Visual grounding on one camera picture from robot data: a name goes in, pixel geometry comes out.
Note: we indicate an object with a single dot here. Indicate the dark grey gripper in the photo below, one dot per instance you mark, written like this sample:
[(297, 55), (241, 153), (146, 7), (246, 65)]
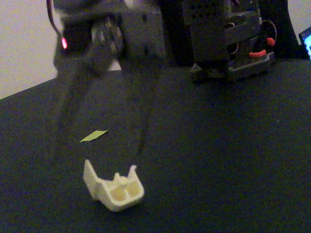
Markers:
[(107, 48)]

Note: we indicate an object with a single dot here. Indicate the white plastic printed part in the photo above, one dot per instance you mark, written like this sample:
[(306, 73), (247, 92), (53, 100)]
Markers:
[(114, 191)]

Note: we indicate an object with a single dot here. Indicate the dark blue desk mat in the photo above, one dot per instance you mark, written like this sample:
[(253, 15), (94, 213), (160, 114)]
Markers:
[(218, 145)]

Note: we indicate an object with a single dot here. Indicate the yellow-green tape marker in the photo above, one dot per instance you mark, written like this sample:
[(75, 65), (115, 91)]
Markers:
[(93, 136)]

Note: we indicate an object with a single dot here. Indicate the black clamp with orange tips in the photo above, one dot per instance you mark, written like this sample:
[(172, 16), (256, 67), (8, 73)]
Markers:
[(257, 54)]

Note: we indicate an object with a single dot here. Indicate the black office chair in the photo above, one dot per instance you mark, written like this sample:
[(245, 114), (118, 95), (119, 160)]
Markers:
[(284, 29)]

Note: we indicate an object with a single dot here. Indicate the lit laptop screen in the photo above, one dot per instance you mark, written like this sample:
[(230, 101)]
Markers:
[(306, 41)]

